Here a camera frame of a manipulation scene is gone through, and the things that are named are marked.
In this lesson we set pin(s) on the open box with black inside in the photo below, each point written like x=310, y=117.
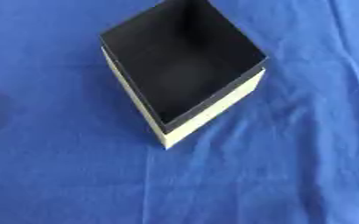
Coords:
x=187, y=64

